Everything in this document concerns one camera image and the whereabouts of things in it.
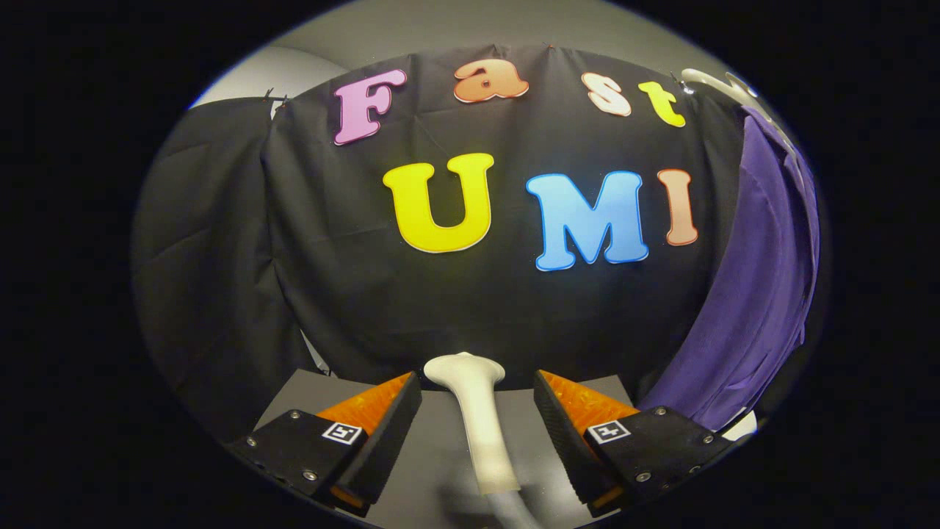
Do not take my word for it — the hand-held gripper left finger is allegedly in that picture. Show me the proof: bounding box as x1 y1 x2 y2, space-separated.
228 371 424 519

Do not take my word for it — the white clothes hanger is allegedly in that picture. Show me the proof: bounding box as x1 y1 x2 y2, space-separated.
681 68 803 156

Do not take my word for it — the purple corduroy jacket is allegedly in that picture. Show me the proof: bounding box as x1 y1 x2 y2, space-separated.
637 107 822 433

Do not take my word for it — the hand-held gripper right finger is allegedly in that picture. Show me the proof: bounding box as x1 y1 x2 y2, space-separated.
533 369 732 519

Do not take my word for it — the white garment steamer head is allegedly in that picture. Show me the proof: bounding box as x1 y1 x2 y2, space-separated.
424 352 523 497

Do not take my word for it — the white mannequin torso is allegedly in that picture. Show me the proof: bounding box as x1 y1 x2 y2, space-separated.
720 409 759 442

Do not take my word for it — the grey cabinet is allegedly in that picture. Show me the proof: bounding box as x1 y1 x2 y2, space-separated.
253 369 648 529

